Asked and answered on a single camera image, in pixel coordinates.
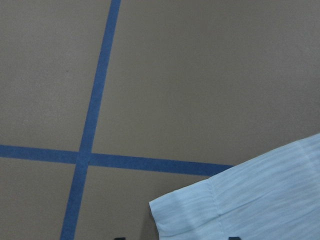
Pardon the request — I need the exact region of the light blue button shirt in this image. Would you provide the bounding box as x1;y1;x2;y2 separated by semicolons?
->
149;134;320;240

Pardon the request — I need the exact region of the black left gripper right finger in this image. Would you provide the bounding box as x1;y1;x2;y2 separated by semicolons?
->
228;236;242;240

